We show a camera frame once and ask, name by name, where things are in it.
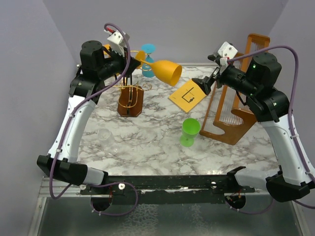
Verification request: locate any wooden string harp rack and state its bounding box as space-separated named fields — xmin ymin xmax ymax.
xmin=199 ymin=33 xmax=271 ymax=146

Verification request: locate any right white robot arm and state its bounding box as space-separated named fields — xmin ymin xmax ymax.
xmin=193 ymin=49 xmax=315 ymax=202

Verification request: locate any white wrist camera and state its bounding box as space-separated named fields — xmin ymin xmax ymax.
xmin=104 ymin=28 xmax=126 ymax=57
xmin=215 ymin=41 xmax=238 ymax=66

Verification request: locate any yellow booklet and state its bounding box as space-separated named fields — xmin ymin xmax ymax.
xmin=169 ymin=79 xmax=206 ymax=113

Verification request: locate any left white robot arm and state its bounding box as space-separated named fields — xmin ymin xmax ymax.
xmin=36 ymin=40 xmax=140 ymax=194

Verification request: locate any blue plastic goblet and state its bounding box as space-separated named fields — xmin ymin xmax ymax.
xmin=141 ymin=43 xmax=156 ymax=78

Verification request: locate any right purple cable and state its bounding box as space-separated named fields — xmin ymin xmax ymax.
xmin=226 ymin=45 xmax=315 ymax=214

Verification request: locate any aluminium frame rail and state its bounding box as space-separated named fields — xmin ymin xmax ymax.
xmin=38 ymin=177 xmax=80 ymax=197

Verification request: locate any orange plastic goblet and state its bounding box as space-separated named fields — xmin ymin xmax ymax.
xmin=103 ymin=44 xmax=110 ymax=56
xmin=135 ymin=51 xmax=182 ymax=87

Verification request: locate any gold wire wine glass rack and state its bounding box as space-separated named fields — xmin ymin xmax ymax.
xmin=114 ymin=73 xmax=144 ymax=118

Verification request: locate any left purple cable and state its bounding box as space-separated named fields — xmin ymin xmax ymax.
xmin=49 ymin=23 xmax=139 ymax=217

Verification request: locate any clear wine glass left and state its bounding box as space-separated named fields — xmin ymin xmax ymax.
xmin=97 ymin=128 xmax=119 ymax=155

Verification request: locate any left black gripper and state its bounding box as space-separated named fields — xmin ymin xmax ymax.
xmin=98 ymin=45 xmax=141 ymax=80

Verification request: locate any purple cable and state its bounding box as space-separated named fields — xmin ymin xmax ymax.
xmin=49 ymin=23 xmax=139 ymax=217
xmin=226 ymin=45 xmax=315 ymax=214

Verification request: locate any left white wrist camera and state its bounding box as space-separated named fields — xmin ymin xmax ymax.
xmin=104 ymin=28 xmax=126 ymax=57

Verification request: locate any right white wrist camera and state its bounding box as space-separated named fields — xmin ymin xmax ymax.
xmin=215 ymin=41 xmax=238 ymax=66

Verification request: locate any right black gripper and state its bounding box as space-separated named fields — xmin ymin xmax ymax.
xmin=192 ymin=61 xmax=258 ymax=97

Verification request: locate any green plastic goblet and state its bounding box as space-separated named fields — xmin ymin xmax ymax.
xmin=180 ymin=118 xmax=201 ymax=147

